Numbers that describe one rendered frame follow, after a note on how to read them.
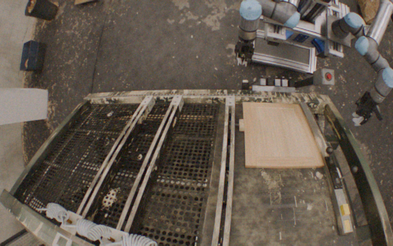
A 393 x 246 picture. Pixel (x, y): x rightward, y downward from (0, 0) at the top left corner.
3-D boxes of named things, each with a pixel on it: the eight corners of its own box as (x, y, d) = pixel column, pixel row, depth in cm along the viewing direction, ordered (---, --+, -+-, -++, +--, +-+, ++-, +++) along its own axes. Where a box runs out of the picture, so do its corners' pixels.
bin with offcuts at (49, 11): (62, 0, 254) (40, -11, 190) (55, 21, 261) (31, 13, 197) (49, 5, 262) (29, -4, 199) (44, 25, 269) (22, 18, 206)
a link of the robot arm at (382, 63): (378, 48, 48) (382, 59, 43) (390, 65, 47) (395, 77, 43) (367, 57, 55) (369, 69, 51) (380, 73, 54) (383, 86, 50)
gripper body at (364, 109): (354, 103, 66) (366, 87, 56) (366, 110, 63) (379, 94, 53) (354, 114, 62) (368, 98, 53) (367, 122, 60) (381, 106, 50)
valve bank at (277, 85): (292, 79, 148) (301, 75, 125) (292, 94, 150) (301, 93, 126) (239, 76, 157) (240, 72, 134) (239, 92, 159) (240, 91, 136)
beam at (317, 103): (324, 106, 129) (327, 94, 122) (329, 114, 120) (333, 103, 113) (93, 102, 170) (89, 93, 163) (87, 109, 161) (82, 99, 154)
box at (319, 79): (324, 72, 125) (334, 69, 108) (324, 86, 127) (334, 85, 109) (312, 71, 128) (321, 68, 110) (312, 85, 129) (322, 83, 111)
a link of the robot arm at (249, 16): (265, 1, 52) (260, 11, 50) (260, 23, 62) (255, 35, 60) (244, -5, 54) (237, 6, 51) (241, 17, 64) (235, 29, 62)
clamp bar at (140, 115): (157, 102, 141) (150, 75, 126) (81, 260, 52) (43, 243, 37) (146, 103, 143) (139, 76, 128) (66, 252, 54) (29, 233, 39)
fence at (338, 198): (304, 106, 121) (305, 102, 118) (348, 234, 49) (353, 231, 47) (298, 106, 122) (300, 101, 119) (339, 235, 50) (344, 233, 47)
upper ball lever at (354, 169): (336, 180, 68) (357, 164, 60) (338, 186, 66) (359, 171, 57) (332, 178, 68) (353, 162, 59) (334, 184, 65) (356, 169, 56)
